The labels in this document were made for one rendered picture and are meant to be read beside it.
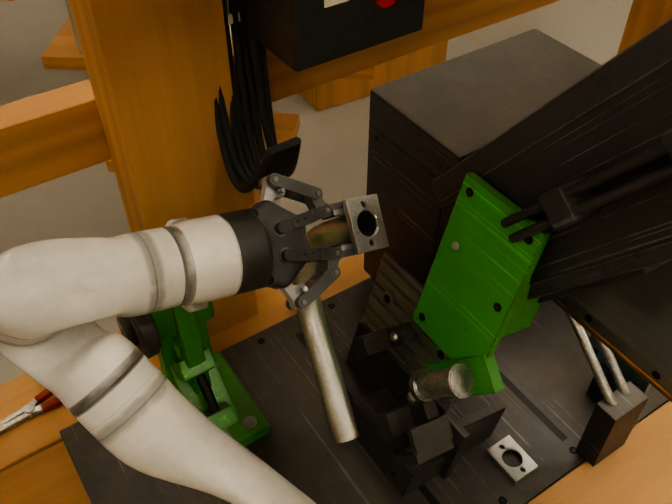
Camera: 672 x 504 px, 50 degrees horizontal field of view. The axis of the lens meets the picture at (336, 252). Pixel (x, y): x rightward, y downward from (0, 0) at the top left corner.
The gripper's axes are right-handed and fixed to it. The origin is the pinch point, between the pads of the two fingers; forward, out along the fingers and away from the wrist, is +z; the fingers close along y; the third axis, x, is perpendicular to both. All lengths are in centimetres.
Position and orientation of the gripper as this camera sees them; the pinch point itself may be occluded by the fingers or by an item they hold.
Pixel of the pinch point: (346, 228)
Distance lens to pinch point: 73.4
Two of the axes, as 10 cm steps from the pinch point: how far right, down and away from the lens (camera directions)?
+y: -2.2, -9.7, -0.1
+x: -5.5, 1.2, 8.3
